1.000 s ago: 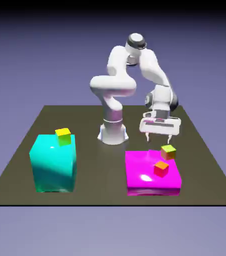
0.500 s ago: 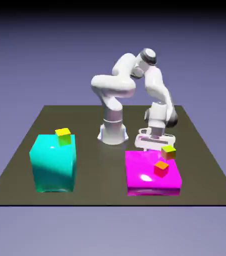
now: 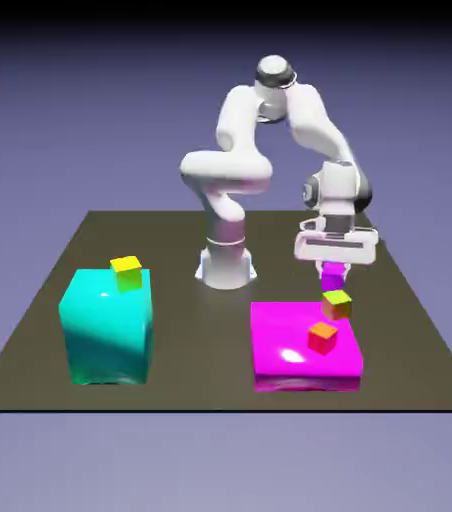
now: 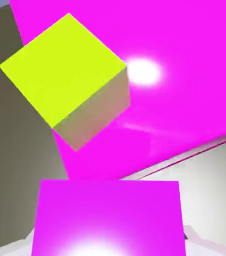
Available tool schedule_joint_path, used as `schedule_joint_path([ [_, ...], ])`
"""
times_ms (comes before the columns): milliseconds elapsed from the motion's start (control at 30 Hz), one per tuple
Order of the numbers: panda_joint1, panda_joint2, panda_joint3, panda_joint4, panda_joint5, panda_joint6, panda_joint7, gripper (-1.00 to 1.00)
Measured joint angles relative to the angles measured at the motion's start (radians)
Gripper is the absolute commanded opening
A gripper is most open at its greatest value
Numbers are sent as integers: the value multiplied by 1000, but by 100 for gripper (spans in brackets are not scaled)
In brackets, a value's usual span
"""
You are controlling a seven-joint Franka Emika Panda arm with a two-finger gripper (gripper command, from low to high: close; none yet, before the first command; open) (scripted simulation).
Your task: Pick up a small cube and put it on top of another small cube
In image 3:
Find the small magenta cube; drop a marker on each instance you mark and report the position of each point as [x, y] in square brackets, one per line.
[332, 278]

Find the large magenta box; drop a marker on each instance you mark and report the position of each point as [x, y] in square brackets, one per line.
[304, 352]

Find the small yellow cube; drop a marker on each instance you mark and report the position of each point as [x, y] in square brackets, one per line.
[126, 272]

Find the large cyan box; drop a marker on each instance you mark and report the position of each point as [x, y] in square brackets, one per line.
[106, 332]

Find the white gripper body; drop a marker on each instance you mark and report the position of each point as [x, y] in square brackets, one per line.
[336, 246]

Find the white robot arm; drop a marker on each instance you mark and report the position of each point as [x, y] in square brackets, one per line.
[226, 168]

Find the small orange red cube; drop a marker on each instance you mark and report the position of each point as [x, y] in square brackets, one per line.
[322, 338]

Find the small olive green cube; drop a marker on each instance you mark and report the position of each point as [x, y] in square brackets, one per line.
[336, 306]

